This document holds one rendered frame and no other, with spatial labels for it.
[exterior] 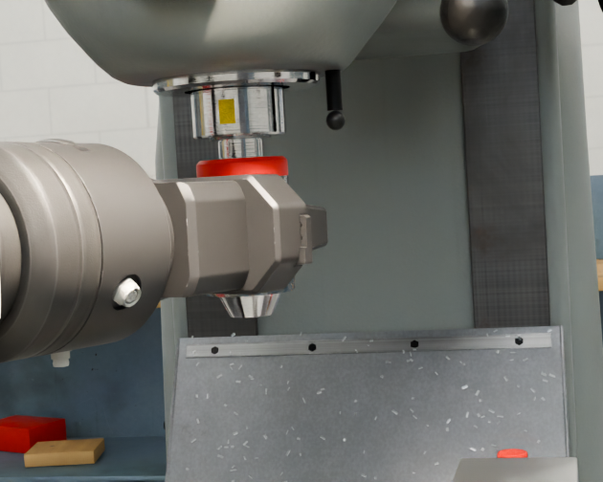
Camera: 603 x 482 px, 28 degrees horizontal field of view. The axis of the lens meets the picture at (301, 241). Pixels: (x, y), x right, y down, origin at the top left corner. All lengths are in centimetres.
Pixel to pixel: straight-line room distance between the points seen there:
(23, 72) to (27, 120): 20
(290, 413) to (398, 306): 12
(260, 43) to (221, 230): 9
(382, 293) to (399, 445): 13
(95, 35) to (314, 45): 10
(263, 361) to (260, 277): 45
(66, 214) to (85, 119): 470
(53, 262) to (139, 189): 6
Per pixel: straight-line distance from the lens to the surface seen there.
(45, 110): 524
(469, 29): 53
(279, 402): 98
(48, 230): 46
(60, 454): 467
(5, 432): 501
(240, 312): 61
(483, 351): 97
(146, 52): 55
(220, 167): 60
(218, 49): 54
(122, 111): 511
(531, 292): 97
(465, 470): 62
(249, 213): 55
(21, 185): 46
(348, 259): 99
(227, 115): 60
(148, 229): 49
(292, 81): 59
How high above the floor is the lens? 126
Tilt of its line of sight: 3 degrees down
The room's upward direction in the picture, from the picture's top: 3 degrees counter-clockwise
